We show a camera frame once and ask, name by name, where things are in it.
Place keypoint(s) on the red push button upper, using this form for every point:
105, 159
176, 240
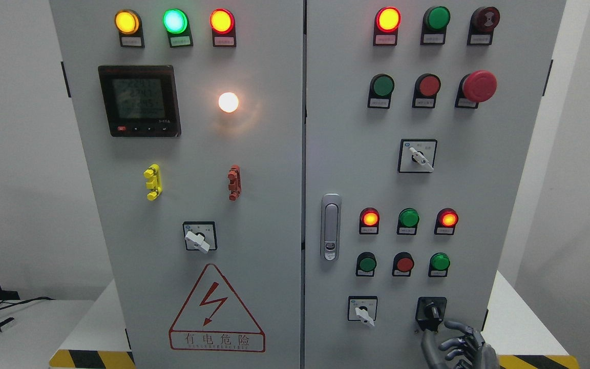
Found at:
426, 89

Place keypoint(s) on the white selector switch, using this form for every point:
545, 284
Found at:
362, 309
417, 155

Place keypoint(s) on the white lit indicator lamp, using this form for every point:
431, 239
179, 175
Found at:
228, 102

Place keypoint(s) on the red electrical hazard warning sticker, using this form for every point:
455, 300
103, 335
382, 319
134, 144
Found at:
214, 318

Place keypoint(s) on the right grey cabinet door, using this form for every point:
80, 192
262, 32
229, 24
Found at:
353, 151

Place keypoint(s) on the green push button lower left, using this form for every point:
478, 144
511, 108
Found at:
366, 264

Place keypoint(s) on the white selector switch lower right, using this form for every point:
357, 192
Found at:
362, 309

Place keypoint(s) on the red push button lower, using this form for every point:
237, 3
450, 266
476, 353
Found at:
402, 265

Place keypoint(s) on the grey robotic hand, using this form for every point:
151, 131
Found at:
471, 346

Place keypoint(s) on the green indicator lower right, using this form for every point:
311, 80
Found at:
439, 265

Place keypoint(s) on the black rotary knob switch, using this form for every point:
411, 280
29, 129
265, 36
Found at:
430, 312

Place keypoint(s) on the red emergency stop mushroom button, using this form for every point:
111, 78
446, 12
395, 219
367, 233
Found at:
475, 88

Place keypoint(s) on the yellow terminal block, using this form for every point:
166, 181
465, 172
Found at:
153, 181

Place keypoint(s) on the dark red buzzer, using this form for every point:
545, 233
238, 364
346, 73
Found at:
483, 22

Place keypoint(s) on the green push button upper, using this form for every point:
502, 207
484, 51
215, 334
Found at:
380, 91

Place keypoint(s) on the red terminal block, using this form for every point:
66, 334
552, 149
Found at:
234, 185

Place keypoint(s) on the left grey cabinet door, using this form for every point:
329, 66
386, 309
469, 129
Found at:
258, 235

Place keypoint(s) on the red push button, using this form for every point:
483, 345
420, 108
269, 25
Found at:
402, 265
426, 89

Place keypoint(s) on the white platform with hazard tape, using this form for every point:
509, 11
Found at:
522, 341

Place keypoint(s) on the red lit indicator top right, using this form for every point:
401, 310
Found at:
386, 25

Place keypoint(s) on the green push button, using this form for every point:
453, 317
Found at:
380, 91
366, 264

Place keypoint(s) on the green indicator middle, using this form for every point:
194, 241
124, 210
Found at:
408, 221

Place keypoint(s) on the grey cabinet door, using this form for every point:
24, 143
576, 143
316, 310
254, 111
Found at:
353, 151
258, 235

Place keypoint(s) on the small white usb dongle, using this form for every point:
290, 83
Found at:
7, 323

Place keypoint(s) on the red indicator middle right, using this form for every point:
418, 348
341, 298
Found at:
446, 221

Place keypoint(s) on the white selector switch upper right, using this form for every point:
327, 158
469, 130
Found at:
417, 155

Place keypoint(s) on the silver door lock handle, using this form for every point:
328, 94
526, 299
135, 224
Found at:
330, 225

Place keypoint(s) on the red lit indicator middle left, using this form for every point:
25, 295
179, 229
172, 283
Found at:
369, 221

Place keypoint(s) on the yellow indicator light top left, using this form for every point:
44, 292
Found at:
129, 27

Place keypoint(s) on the green lit indicator light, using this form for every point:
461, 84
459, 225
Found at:
178, 28

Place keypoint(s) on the green indicator top right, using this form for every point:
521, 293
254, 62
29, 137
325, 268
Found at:
434, 26

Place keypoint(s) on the red lit indicator light left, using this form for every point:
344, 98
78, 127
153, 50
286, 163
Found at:
223, 26

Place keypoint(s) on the white selector switch left door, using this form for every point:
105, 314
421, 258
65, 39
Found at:
200, 236

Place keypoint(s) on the black digital power meter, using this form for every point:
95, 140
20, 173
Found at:
140, 100

